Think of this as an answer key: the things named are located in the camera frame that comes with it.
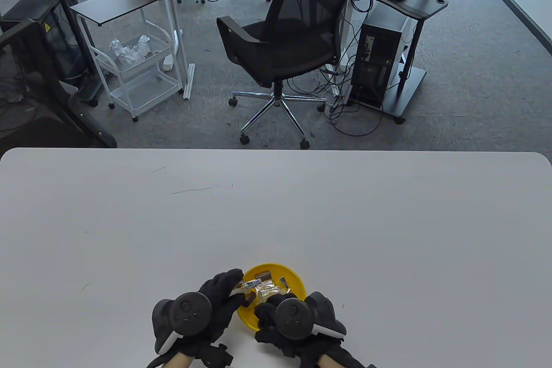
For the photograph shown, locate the person's right hand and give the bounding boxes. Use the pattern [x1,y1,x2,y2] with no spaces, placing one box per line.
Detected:
[254,294,365,368]

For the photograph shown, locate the black equipment cabinet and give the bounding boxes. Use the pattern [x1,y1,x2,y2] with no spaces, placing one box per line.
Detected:
[0,0,93,84]

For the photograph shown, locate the person's left hand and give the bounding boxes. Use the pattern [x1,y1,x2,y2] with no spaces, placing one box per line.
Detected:
[175,269,254,359]

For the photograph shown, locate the black mobile computer stand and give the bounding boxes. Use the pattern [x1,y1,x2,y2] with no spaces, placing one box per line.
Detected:
[343,0,449,124]

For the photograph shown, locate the crumpled clear plastic wrap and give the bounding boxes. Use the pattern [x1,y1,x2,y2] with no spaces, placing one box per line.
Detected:
[109,34,151,63]

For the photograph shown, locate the white metal frame desk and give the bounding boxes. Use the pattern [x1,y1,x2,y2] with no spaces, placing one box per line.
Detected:
[113,0,396,100]

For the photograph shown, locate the dark wooden cart top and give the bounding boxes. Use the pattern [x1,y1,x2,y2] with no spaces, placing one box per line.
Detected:
[70,0,166,27]

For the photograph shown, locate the black computer tower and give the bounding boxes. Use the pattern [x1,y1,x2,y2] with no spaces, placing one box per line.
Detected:
[350,2,410,110]

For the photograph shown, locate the black floor cables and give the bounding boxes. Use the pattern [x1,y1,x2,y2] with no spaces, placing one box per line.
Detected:
[287,55,384,138]

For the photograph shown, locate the black stand pole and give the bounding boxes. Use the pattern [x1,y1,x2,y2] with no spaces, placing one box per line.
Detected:
[40,0,104,107]

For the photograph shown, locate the white metal utility cart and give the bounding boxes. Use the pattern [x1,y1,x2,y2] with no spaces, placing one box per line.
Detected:
[77,10,185,123]

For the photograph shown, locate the black and white tracking controller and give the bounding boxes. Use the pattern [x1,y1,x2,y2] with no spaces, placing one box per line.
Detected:
[152,292,213,355]
[275,292,347,340]

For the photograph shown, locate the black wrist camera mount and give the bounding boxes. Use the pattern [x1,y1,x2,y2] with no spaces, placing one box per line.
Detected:
[196,342,234,368]

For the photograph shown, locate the person's left forearm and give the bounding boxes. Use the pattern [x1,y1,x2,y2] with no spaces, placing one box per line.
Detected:
[162,351,194,368]

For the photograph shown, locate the black mesh office chair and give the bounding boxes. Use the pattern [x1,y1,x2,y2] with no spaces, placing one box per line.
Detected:
[216,0,370,148]

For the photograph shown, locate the yellow bowl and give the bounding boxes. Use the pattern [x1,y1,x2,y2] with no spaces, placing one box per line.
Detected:
[236,263,307,330]

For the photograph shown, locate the large black equipment frame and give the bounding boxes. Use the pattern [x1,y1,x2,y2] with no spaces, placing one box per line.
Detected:
[0,19,118,148]

